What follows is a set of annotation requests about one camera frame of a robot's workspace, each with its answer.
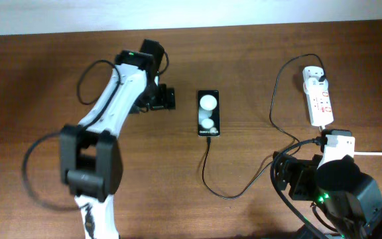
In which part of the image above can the black USB charging cable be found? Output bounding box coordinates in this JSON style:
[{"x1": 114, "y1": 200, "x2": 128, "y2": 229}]
[{"x1": 201, "y1": 53, "x2": 328, "y2": 200}]

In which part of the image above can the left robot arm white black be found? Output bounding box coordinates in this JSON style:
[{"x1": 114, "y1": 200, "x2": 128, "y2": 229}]
[{"x1": 59, "y1": 39, "x2": 176, "y2": 238}]

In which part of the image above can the white power strip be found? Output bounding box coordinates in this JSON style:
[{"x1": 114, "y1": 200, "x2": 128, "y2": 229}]
[{"x1": 302, "y1": 65, "x2": 334, "y2": 127}]

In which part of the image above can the white USB charger adapter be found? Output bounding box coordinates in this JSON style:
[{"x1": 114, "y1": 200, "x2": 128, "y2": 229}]
[{"x1": 302, "y1": 66, "x2": 329, "y2": 94}]

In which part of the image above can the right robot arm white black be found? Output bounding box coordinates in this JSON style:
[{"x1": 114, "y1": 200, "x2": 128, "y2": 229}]
[{"x1": 274, "y1": 154, "x2": 382, "y2": 238}]

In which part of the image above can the black smartphone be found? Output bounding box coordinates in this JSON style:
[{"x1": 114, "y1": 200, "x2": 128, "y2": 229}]
[{"x1": 197, "y1": 90, "x2": 221, "y2": 137}]

